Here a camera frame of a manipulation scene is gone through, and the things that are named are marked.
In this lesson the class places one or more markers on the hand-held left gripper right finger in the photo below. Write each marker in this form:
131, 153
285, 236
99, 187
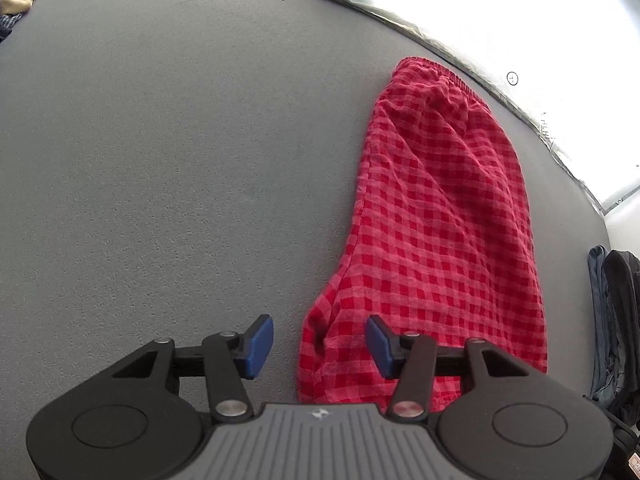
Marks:
380, 345

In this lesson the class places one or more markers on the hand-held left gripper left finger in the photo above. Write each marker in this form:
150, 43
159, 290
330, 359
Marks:
260, 345

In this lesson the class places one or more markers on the red checkered pants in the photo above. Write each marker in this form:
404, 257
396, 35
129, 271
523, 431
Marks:
440, 230

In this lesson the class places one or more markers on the folded black garment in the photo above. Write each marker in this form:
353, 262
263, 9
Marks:
625, 330

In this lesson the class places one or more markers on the folded blue jeans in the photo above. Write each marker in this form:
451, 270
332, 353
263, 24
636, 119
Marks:
597, 320

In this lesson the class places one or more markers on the printed translucent plastic sheet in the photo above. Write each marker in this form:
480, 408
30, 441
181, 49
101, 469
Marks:
500, 20

